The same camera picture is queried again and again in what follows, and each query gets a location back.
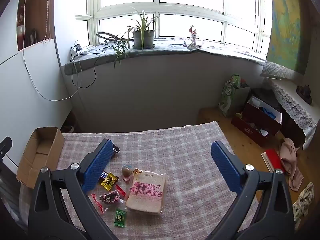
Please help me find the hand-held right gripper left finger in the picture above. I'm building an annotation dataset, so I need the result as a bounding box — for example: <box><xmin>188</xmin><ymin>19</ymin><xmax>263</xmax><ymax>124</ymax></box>
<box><xmin>28</xmin><ymin>138</ymin><xmax>118</xmax><ymax>240</ymax></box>

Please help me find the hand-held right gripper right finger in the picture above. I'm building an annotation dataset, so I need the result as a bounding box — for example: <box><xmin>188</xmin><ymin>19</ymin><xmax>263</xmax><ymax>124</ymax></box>
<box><xmin>207</xmin><ymin>140</ymin><xmax>295</xmax><ymax>240</ymax></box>

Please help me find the yellow candy packet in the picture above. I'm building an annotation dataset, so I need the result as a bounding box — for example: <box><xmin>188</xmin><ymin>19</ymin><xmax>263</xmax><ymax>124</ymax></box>
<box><xmin>100</xmin><ymin>172</ymin><xmax>119</xmax><ymax>191</ymax></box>

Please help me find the round egg snack packet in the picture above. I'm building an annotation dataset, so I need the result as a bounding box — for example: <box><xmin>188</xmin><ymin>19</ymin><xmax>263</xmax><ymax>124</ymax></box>
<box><xmin>121</xmin><ymin>164</ymin><xmax>134</xmax><ymax>182</ymax></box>

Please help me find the brown cardboard box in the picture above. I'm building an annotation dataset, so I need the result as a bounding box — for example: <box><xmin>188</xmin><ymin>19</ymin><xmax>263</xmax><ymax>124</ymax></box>
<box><xmin>16</xmin><ymin>127</ymin><xmax>65</xmax><ymax>189</ymax></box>

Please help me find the clear red zip bag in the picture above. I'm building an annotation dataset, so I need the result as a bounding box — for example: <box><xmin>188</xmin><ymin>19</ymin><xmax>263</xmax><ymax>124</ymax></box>
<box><xmin>90</xmin><ymin>189</ymin><xmax>124</xmax><ymax>214</ymax></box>

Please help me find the green candy packet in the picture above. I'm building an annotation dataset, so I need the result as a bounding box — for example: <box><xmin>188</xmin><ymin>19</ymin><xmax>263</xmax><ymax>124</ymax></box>
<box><xmin>114</xmin><ymin>209</ymin><xmax>127</xmax><ymax>227</ymax></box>

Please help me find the sliced bread packet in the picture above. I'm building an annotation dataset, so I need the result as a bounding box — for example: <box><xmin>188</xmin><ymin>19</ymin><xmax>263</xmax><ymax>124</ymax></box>
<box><xmin>125</xmin><ymin>167</ymin><xmax>167</xmax><ymax>215</ymax></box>

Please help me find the pink plaid blanket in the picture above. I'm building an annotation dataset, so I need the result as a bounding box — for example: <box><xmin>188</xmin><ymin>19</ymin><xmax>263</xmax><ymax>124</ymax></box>
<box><xmin>19</xmin><ymin>121</ymin><xmax>259</xmax><ymax>240</ymax></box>

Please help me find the dark red storage box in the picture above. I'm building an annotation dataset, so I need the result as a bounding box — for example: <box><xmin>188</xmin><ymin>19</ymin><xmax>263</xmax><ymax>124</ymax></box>
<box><xmin>230</xmin><ymin>95</ymin><xmax>283</xmax><ymax>147</ymax></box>

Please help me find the red book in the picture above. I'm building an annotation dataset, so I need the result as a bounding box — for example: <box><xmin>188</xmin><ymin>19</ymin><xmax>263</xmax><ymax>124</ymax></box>
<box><xmin>261</xmin><ymin>149</ymin><xmax>285</xmax><ymax>174</ymax></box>

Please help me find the green paper bag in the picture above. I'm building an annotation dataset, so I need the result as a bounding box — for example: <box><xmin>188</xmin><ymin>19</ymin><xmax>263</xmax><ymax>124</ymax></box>
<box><xmin>219</xmin><ymin>74</ymin><xmax>251</xmax><ymax>117</ymax></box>

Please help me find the pink cloth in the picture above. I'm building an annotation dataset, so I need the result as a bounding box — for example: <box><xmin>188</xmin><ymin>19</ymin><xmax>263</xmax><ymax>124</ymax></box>
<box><xmin>279</xmin><ymin>138</ymin><xmax>304</xmax><ymax>192</ymax></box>

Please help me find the striped cloth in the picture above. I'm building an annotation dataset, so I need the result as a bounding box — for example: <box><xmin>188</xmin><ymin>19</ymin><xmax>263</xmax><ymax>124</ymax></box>
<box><xmin>292</xmin><ymin>182</ymin><xmax>315</xmax><ymax>228</ymax></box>

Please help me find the white lace cloth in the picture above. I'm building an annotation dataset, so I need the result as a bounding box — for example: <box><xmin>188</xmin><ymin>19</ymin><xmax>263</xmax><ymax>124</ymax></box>
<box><xmin>269</xmin><ymin>79</ymin><xmax>320</xmax><ymax>150</ymax></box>

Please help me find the dark carved ornament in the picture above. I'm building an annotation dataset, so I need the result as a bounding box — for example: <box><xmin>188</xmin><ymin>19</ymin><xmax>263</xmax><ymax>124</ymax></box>
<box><xmin>296</xmin><ymin>84</ymin><xmax>313</xmax><ymax>105</ymax></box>

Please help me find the grey windowsill cloth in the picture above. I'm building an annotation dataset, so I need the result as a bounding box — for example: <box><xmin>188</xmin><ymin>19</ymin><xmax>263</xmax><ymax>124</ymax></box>
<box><xmin>64</xmin><ymin>37</ymin><xmax>267</xmax><ymax>75</ymax></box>

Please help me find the white rabbit figurine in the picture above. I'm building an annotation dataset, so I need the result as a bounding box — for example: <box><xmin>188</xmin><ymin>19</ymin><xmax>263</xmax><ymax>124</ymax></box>
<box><xmin>186</xmin><ymin>25</ymin><xmax>203</xmax><ymax>50</ymax></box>

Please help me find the potted green plant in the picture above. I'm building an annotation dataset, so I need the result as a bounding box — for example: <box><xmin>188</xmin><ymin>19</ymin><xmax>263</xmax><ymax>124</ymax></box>
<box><xmin>111</xmin><ymin>6</ymin><xmax>160</xmax><ymax>68</ymax></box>

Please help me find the wooden bookshelf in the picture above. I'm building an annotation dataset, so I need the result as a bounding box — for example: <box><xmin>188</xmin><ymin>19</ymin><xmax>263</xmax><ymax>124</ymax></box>
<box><xmin>16</xmin><ymin>0</ymin><xmax>54</xmax><ymax>52</ymax></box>

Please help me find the black cable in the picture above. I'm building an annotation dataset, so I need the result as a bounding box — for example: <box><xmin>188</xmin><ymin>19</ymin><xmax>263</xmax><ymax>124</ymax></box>
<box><xmin>70</xmin><ymin>44</ymin><xmax>118</xmax><ymax>88</ymax></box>

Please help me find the white cable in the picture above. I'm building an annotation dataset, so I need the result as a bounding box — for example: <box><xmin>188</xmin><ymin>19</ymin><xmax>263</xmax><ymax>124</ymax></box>
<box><xmin>22</xmin><ymin>0</ymin><xmax>80</xmax><ymax>102</ymax></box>

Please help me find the black ring light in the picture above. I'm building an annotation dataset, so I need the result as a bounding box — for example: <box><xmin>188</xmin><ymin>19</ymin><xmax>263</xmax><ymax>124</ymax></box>
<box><xmin>96</xmin><ymin>31</ymin><xmax>120</xmax><ymax>42</ymax></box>

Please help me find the wall map poster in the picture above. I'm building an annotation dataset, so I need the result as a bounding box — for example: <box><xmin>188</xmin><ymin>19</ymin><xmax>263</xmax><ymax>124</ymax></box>
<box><xmin>260</xmin><ymin>0</ymin><xmax>309</xmax><ymax>79</ymax></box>

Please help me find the white window frame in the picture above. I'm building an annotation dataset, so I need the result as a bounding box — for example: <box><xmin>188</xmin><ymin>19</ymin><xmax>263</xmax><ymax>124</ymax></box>
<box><xmin>75</xmin><ymin>0</ymin><xmax>273</xmax><ymax>55</ymax></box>

